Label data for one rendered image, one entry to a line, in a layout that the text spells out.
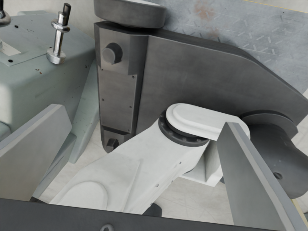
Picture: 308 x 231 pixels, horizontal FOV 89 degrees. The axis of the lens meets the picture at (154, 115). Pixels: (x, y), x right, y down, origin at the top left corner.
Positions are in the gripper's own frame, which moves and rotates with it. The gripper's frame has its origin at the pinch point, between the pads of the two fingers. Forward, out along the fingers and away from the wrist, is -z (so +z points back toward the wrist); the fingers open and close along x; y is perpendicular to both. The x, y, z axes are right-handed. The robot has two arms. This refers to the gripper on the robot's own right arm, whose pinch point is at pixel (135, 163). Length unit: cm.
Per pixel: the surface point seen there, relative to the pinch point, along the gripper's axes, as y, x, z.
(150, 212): 217, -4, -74
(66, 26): 5, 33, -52
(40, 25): 10, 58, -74
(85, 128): 83, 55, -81
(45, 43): 14, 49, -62
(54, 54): 15, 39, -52
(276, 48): 6, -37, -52
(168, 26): 3, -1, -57
